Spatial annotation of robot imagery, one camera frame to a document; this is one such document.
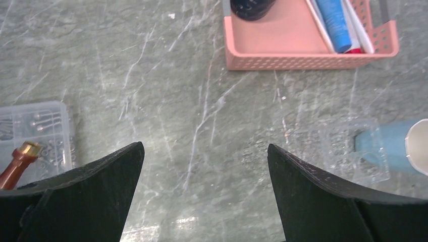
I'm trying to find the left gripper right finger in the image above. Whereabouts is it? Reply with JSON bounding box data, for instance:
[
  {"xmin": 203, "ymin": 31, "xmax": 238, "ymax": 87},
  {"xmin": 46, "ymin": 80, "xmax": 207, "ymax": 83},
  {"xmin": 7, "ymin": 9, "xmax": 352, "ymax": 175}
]
[{"xmin": 267, "ymin": 144, "xmax": 427, "ymax": 241}]

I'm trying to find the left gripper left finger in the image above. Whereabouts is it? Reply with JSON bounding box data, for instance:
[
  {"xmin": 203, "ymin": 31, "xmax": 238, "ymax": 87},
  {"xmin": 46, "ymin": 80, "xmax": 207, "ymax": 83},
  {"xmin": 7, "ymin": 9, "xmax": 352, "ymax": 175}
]
[{"xmin": 1, "ymin": 142, "xmax": 145, "ymax": 241}]

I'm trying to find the clear acrylic toothbrush holder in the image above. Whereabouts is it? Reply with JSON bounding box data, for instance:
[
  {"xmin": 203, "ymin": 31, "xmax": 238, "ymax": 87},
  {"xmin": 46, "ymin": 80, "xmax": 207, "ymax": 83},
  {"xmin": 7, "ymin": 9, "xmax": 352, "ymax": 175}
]
[{"xmin": 316, "ymin": 119, "xmax": 391, "ymax": 187}]

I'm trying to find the light blue white mug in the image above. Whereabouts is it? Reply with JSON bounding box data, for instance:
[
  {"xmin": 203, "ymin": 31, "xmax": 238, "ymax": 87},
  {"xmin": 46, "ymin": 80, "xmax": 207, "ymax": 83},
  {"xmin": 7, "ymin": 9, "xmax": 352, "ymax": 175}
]
[{"xmin": 354, "ymin": 118, "xmax": 427, "ymax": 176}]

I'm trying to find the pink perforated plastic basket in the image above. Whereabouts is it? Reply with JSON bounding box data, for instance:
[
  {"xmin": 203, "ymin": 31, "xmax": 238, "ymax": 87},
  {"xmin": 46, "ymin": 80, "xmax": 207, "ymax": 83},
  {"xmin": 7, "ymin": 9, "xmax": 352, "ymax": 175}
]
[{"xmin": 223, "ymin": 1, "xmax": 399, "ymax": 71}]

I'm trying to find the white toothbrush at basket side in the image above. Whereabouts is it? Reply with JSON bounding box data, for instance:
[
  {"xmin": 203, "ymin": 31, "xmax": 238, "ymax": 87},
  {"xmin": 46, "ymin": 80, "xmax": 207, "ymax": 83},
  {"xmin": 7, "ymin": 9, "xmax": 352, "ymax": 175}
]
[{"xmin": 344, "ymin": 0, "xmax": 375, "ymax": 54}]

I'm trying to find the blue toothpaste tube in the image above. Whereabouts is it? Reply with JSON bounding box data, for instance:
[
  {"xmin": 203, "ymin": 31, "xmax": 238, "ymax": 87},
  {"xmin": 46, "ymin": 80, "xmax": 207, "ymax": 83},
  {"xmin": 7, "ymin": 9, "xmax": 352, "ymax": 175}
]
[{"xmin": 315, "ymin": 0, "xmax": 352, "ymax": 53}]

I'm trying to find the copper brass fitting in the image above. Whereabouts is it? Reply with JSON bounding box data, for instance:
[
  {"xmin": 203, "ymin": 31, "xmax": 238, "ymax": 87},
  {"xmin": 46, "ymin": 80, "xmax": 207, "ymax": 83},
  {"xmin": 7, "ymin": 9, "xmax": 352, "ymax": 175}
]
[{"xmin": 1, "ymin": 141, "xmax": 42, "ymax": 190}]

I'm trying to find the clear plastic screw box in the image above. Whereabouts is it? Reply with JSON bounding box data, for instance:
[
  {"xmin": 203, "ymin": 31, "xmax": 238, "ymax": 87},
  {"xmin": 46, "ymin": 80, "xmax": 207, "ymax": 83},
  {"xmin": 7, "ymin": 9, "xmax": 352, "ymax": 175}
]
[{"xmin": 1, "ymin": 101, "xmax": 76, "ymax": 187}]

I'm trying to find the dark blue mug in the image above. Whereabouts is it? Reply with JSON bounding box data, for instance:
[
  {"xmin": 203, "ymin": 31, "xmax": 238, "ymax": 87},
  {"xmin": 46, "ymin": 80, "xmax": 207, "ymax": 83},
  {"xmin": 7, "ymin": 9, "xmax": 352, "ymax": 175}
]
[{"xmin": 230, "ymin": 0, "xmax": 276, "ymax": 21}]

